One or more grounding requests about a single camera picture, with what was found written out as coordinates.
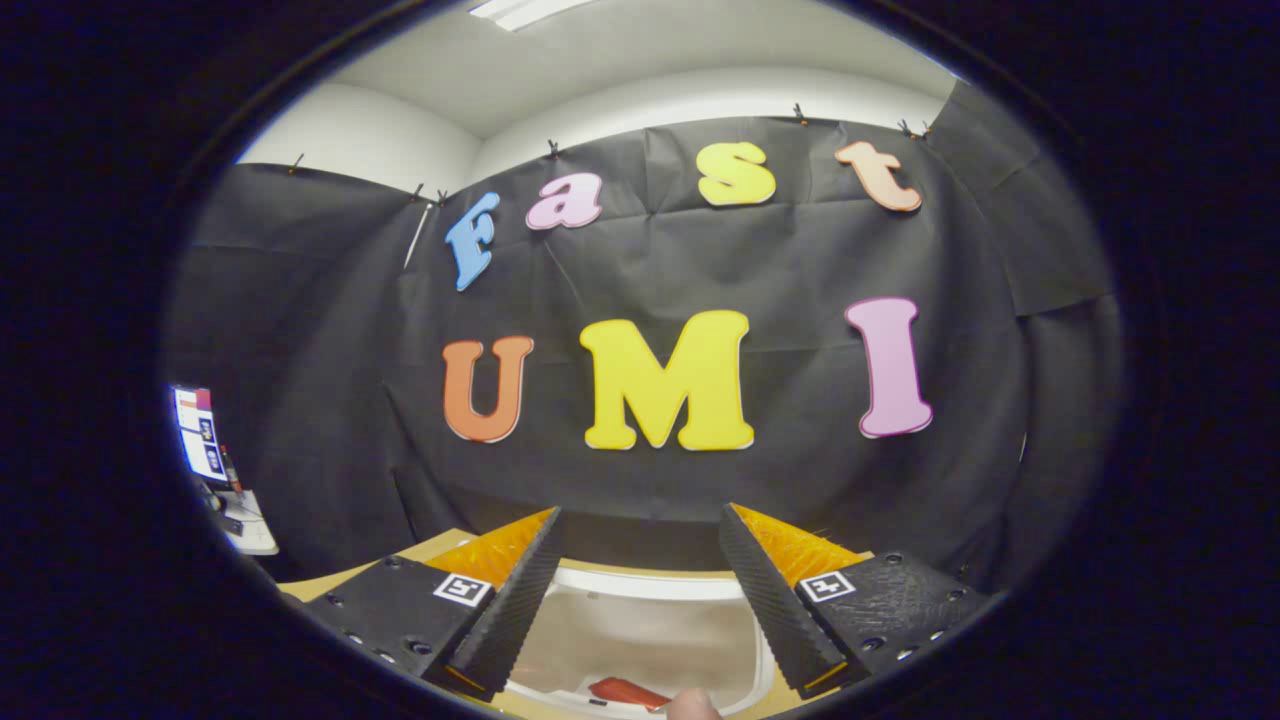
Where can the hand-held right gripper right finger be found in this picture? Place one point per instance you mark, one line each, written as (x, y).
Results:
(770, 610)

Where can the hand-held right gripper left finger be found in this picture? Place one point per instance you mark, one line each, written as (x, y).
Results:
(515, 600)

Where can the white desktop garbage bin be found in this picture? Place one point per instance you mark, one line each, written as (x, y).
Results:
(650, 620)

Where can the red pop can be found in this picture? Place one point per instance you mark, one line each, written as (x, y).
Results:
(625, 692)

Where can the wooden desktop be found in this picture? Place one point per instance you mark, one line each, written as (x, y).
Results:
(345, 572)

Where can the white side table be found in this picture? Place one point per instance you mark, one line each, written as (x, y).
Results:
(250, 525)

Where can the computer monitor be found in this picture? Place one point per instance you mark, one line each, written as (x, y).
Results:
(200, 435)

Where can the thin white rod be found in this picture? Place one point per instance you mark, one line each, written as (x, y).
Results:
(418, 235)

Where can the ceiling light panel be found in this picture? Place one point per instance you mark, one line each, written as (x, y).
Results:
(525, 12)

